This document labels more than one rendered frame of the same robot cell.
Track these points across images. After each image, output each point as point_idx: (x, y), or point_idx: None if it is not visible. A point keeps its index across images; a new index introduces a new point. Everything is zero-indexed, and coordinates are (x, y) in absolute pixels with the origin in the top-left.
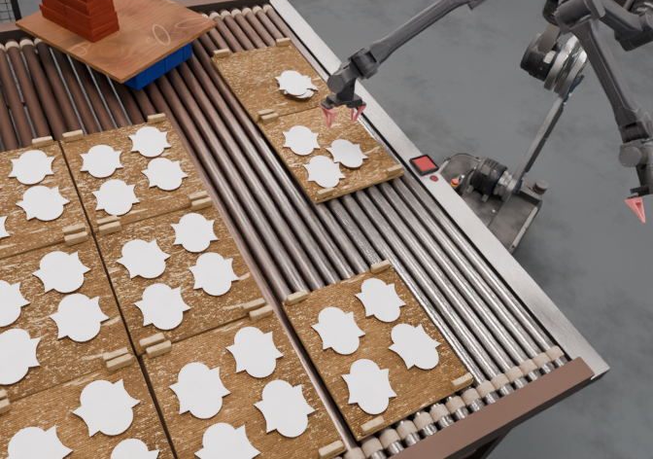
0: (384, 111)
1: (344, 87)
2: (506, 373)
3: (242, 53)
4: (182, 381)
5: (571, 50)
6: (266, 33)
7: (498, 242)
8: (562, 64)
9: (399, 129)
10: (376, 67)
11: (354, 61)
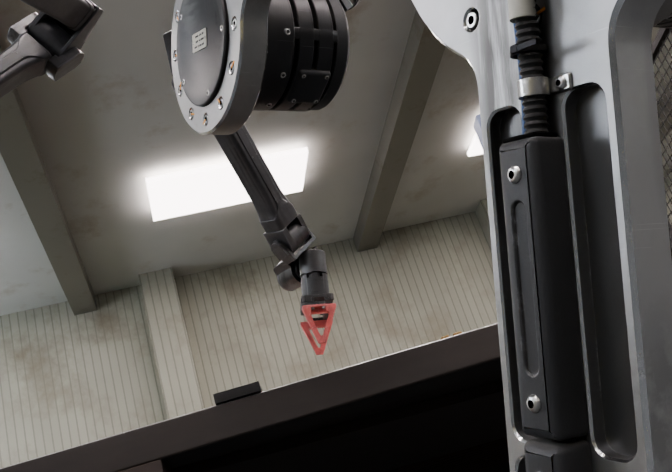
0: (421, 345)
1: (279, 278)
2: None
3: None
4: None
5: None
6: None
7: (1, 468)
8: (172, 58)
9: (355, 364)
10: (266, 238)
11: (303, 244)
